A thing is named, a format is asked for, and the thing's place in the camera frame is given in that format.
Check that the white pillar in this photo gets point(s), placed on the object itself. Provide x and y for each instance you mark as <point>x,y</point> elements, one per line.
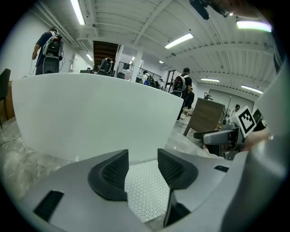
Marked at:
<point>137,65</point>

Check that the fluorescent ceiling light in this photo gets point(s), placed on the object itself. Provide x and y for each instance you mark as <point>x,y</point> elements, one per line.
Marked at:
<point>77,11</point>
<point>252,89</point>
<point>179,41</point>
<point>210,80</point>
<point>89,57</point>
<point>253,25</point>

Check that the white bathtub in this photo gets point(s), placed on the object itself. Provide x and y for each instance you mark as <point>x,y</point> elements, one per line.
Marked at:
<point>95,113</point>

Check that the brown staircase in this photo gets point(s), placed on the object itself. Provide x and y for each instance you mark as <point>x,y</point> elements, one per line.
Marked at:
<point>105,51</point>

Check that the black head-worn camera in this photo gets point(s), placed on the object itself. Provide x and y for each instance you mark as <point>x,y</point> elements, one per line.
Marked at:
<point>200,8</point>

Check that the wooden side cabinet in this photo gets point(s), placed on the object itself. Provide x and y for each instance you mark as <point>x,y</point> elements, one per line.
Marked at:
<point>9,99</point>

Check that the white dotted bath mat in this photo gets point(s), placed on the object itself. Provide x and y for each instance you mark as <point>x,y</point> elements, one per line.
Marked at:
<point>146,190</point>

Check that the person's right forearm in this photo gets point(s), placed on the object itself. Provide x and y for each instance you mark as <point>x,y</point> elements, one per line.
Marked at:
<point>265,181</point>

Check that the brown wooden cabinet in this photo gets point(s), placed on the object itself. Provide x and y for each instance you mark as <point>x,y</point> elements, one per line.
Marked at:
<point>206,115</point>

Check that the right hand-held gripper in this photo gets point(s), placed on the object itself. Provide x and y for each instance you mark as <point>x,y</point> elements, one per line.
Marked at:
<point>245,121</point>

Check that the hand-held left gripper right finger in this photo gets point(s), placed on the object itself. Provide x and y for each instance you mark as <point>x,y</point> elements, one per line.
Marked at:
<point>204,172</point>

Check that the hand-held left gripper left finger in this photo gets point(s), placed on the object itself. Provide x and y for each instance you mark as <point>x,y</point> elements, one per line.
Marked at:
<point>74,181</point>

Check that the small wooden stool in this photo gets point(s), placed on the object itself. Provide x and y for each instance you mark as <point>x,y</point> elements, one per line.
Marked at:
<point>186,112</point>

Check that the person's torso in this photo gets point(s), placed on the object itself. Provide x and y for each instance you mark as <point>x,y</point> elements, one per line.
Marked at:
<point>275,102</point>

